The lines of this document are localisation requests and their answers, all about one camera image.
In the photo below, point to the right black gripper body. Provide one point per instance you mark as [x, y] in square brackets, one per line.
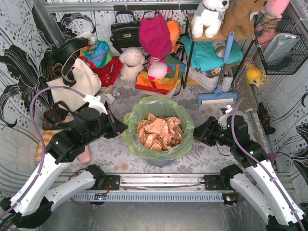
[207, 130]

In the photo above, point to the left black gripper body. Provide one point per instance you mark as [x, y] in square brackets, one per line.
[111, 123]

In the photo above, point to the green plastic trash bag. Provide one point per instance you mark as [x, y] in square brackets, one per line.
[164, 107]

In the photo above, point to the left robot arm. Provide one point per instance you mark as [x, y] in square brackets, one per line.
[36, 200]

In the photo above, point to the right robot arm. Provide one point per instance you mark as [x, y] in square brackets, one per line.
[256, 180]

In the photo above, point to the brown patterned bag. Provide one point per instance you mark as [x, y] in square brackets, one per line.
[58, 117]

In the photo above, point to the white canvas tote bag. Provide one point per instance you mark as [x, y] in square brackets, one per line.
[87, 82]

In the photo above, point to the blue trash bin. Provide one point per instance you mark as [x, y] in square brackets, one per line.
[159, 163]

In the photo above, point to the colourful printed bag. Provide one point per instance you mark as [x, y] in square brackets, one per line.
[97, 55]

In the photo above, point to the magenta cloth bag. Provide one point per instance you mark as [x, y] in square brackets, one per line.
[154, 36]

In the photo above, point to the small white plush toy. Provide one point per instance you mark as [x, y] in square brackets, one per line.
[111, 98]

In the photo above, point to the blue floor sweeper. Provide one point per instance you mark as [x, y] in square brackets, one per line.
[218, 96]

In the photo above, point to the crumpled brown paper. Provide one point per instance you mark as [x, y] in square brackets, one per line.
[160, 133]

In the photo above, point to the orange checkered towel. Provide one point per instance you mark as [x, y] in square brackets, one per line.
[47, 135]

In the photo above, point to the metal rod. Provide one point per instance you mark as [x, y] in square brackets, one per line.
[251, 117]

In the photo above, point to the white sneakers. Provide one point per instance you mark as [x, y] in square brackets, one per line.
[209, 83]

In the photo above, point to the rainbow striped cloth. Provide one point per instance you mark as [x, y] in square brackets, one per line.
[168, 83]

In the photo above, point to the red cloth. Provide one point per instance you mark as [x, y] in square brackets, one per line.
[109, 73]

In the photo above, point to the striped colourful sock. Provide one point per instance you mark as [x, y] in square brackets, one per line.
[272, 157]

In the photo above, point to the yellow plush duck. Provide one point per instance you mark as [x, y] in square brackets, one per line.
[252, 73]

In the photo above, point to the white plush sheep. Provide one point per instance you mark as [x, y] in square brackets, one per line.
[132, 60]

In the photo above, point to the pink white plush toy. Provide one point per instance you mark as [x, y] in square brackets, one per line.
[157, 68]

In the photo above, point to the black round hat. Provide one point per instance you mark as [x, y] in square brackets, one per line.
[61, 54]

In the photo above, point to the black leather handbag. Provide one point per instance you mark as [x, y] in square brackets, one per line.
[125, 35]

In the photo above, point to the black metal shelf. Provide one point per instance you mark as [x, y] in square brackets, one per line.
[218, 36]

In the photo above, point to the orange plush toy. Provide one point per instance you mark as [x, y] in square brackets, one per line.
[174, 30]

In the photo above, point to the silver foil pouch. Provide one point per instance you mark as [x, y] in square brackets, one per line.
[280, 46]

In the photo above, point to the brown teddy bear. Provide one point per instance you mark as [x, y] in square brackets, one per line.
[238, 15]

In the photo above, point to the white plush dog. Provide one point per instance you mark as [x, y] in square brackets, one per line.
[208, 17]

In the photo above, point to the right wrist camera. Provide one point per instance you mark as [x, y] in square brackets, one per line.
[223, 119]

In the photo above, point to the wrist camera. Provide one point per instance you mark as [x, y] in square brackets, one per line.
[96, 102]
[223, 119]

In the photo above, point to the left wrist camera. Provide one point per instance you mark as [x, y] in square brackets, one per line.
[96, 102]

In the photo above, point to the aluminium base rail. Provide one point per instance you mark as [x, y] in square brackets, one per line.
[166, 182]

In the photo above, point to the black wire basket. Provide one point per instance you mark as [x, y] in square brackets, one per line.
[298, 55]

